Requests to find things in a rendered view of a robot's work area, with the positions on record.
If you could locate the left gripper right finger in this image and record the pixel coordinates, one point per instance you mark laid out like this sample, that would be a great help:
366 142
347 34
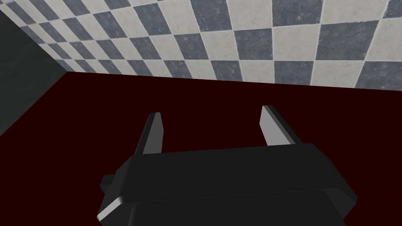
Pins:
276 129

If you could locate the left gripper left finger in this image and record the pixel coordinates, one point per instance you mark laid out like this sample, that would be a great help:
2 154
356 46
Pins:
152 136

